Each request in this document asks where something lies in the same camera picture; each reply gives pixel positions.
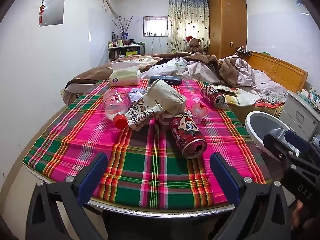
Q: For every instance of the brown blanket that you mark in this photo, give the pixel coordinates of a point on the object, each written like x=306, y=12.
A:
x=100, y=70

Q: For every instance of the purple milk carton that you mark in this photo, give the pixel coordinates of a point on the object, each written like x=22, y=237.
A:
x=133, y=96

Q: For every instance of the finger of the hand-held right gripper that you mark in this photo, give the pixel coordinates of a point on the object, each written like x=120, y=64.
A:
x=296, y=140
x=275, y=146

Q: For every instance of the brown teddy bear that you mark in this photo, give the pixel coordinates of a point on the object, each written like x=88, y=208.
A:
x=194, y=46

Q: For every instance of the pale floral duvet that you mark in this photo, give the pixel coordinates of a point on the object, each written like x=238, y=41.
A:
x=200, y=71

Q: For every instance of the wooden wardrobe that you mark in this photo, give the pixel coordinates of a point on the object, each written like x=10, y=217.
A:
x=226, y=25

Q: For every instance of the tissue pack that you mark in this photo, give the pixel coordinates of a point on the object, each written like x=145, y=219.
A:
x=125, y=78

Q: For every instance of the dark blue glasses case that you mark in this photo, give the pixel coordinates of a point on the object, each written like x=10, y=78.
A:
x=165, y=79

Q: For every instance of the heart print curtain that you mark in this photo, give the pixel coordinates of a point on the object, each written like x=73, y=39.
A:
x=185, y=22

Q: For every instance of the air conditioner pipe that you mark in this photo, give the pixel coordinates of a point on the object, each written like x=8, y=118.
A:
x=111, y=7

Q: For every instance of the large red drink can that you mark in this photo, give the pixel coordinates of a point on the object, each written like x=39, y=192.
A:
x=186, y=132

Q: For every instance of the pink green plaid tablecloth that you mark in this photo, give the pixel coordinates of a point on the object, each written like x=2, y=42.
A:
x=75, y=135

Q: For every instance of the person's right hand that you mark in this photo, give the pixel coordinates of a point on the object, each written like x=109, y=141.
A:
x=298, y=216

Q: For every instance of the power strip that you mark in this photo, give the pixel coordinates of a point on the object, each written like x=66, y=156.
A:
x=243, y=52

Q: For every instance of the clear pink plastic cup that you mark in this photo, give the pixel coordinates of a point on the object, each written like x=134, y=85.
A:
x=197, y=111

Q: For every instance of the grey wall panel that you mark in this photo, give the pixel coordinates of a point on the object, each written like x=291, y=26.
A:
x=53, y=12

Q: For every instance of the red hanging ornament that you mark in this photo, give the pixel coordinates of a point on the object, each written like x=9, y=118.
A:
x=41, y=15

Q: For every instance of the clear bottle with red cap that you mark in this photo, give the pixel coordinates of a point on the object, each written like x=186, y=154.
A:
x=115, y=105

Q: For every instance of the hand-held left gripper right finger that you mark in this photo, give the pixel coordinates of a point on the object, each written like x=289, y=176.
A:
x=225, y=177

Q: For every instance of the printed paper wrapper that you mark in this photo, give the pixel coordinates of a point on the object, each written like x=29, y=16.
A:
x=140, y=115

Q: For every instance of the cluttered shelf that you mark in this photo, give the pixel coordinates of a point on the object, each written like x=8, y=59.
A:
x=125, y=51

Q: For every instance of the yellow red patterned sheet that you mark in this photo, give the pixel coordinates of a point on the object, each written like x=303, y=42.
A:
x=252, y=100

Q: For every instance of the grey nightstand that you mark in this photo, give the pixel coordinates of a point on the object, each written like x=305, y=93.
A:
x=297, y=115

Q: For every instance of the window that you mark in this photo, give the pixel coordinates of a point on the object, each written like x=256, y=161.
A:
x=155, y=26

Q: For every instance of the metal rim table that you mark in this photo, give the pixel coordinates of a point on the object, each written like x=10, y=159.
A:
x=155, y=213

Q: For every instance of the wooden headboard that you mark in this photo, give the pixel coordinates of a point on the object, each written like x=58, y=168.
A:
x=282, y=70

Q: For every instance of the dark flat device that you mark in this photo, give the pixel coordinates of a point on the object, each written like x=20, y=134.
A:
x=226, y=91

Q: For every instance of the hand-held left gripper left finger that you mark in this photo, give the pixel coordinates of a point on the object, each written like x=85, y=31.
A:
x=93, y=177

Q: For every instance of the vase with branches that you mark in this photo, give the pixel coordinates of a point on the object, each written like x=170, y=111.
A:
x=124, y=33

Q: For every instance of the small red drink can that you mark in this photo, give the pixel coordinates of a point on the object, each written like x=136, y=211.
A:
x=211, y=95

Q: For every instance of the white trash bin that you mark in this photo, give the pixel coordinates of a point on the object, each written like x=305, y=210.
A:
x=252, y=122

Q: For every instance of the beige paper bag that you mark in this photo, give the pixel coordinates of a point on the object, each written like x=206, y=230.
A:
x=165, y=95

